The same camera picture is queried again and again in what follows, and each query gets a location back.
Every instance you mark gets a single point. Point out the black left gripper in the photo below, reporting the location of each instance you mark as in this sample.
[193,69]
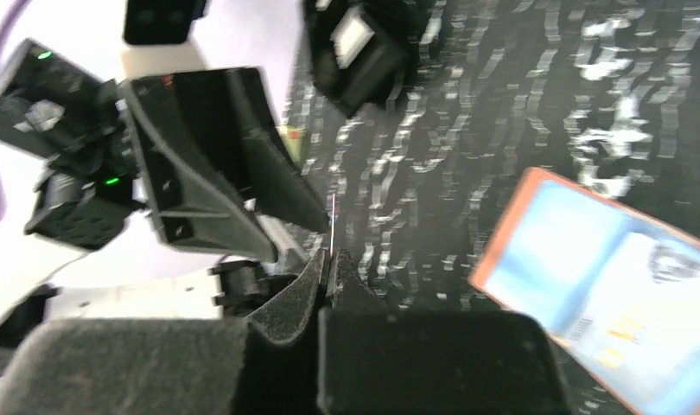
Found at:
[186,142]

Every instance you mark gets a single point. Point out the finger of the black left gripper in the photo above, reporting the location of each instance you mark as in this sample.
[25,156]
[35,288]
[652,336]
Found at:
[279,188]

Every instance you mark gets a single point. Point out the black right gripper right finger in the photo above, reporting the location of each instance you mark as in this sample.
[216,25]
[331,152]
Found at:
[372,360]

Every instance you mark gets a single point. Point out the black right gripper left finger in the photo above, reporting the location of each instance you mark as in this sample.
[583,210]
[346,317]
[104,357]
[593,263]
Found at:
[264,363]

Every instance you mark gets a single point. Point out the thin white card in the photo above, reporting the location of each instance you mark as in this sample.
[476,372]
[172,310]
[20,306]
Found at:
[332,224]

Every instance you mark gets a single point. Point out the brown leather card holder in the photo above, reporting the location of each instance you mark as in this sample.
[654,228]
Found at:
[549,243]

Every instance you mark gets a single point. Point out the white VIP card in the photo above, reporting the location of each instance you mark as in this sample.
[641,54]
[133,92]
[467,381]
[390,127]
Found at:
[638,327]

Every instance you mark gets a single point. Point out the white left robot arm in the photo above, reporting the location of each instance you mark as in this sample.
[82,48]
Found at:
[136,275]

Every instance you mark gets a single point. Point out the white red card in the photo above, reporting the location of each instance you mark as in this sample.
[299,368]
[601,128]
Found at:
[293,140]

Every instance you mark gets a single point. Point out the black card dispenser box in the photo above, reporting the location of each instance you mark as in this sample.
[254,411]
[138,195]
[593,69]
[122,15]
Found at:
[360,51]

